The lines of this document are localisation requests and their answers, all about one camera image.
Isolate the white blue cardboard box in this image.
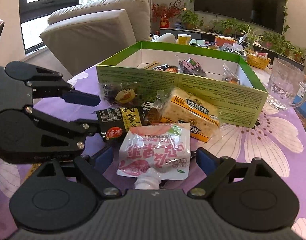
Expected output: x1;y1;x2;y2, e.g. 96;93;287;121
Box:
293;81;306;117

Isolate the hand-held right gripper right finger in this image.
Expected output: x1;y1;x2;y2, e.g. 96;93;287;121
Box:
188;147;280;197

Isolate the black snack packet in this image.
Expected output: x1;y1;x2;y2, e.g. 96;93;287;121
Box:
95;106;150;146

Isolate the clear wrapped brown snack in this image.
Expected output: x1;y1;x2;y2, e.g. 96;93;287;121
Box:
99;82;145;107

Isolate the beige recliner armchair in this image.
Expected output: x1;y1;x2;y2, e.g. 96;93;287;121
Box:
40;0;151;78

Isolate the yellow woven basket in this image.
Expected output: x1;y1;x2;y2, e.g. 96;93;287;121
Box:
245;50;271;70

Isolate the pale teal box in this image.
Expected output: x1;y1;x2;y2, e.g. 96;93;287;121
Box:
190;39;210;47

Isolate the glass mug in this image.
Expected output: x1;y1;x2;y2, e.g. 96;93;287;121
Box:
266;57;306;112

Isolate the row of potted green plants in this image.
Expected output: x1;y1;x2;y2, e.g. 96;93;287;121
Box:
179;9;306;62

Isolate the wall mounted television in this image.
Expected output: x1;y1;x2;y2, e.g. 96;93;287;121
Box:
194;0;287;34

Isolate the spider plant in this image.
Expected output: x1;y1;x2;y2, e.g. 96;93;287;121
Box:
240;24;263;52

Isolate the pink green snack packet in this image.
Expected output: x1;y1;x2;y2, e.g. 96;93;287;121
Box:
179;57;207;77

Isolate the yellow cracker packet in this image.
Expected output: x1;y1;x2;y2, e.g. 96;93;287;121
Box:
156;87;221;143

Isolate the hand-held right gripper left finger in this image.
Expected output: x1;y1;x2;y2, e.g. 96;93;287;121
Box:
26;146;121;197

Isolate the orange tissue box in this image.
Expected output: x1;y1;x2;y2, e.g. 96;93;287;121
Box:
215;35;237;47

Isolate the clear small pastry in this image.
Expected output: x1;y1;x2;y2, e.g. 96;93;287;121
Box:
222;64;241;85

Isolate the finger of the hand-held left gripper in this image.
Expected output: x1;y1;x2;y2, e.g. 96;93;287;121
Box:
24;105;101;153
26;66;101;107

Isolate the green cardboard box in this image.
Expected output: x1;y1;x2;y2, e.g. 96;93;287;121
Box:
96;41;269;130

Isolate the dark cartoon snack packet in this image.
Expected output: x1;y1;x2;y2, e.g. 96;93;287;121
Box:
153;64;179;74

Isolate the pink jelly pouch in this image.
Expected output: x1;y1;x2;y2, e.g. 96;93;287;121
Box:
116;122;192;190

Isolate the red flower plant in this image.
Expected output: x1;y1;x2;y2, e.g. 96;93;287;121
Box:
150;2;186;28

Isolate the yellow can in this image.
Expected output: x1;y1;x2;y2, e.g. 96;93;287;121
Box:
177;34;191;46

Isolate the long tan snack packet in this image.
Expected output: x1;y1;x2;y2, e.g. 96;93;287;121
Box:
145;60;160;70

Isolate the purple flowered tablecloth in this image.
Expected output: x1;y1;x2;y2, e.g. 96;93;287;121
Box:
0;66;306;240

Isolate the clear wrapped brown cake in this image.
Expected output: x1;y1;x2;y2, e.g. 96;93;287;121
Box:
143;106;164;126

